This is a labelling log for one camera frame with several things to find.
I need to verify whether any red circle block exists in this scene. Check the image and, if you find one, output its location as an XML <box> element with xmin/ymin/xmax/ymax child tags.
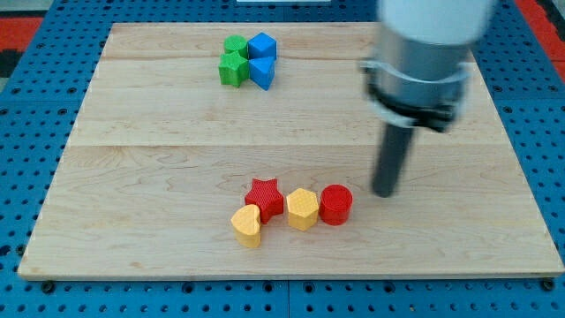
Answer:
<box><xmin>319</xmin><ymin>184</ymin><xmax>353</xmax><ymax>226</ymax></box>

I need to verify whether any green circle block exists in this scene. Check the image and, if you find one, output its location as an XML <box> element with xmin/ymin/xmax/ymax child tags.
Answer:
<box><xmin>223</xmin><ymin>34</ymin><xmax>248</xmax><ymax>59</ymax></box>

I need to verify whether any blue cube block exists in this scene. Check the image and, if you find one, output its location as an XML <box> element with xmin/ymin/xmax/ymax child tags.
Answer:
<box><xmin>247</xmin><ymin>33</ymin><xmax>277</xmax><ymax>59</ymax></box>

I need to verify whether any yellow heart block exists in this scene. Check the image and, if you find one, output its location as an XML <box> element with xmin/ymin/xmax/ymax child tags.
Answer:
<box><xmin>230</xmin><ymin>204</ymin><xmax>261</xmax><ymax>248</ymax></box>

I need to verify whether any blue triangle block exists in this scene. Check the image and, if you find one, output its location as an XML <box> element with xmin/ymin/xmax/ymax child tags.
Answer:
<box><xmin>249</xmin><ymin>57</ymin><xmax>275</xmax><ymax>91</ymax></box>

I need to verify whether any yellow hexagon block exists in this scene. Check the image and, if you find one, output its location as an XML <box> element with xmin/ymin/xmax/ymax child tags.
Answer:
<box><xmin>286</xmin><ymin>188</ymin><xmax>319</xmax><ymax>231</ymax></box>

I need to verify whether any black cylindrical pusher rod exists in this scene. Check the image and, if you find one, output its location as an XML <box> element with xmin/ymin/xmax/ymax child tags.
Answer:
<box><xmin>372</xmin><ymin>124</ymin><xmax>414</xmax><ymax>198</ymax></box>

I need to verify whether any light wooden board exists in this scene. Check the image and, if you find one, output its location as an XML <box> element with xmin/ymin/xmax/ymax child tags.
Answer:
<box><xmin>18</xmin><ymin>23</ymin><xmax>564</xmax><ymax>281</ymax></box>

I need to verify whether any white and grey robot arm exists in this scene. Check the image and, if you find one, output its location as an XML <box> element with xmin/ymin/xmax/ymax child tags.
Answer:
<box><xmin>360</xmin><ymin>0</ymin><xmax>497</xmax><ymax>133</ymax></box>

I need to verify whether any red star block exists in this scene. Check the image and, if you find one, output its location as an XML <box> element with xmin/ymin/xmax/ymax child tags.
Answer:
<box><xmin>245</xmin><ymin>178</ymin><xmax>284</xmax><ymax>224</ymax></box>

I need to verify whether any green star block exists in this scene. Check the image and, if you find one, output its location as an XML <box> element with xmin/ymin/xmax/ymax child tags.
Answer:
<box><xmin>218</xmin><ymin>51</ymin><xmax>250</xmax><ymax>87</ymax></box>

